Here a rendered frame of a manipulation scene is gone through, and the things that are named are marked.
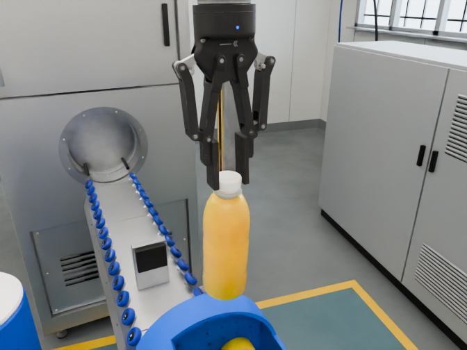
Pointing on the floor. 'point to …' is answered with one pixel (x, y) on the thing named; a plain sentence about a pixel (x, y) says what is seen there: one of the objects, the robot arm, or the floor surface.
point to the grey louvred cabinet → (402, 169)
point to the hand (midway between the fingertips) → (227, 162)
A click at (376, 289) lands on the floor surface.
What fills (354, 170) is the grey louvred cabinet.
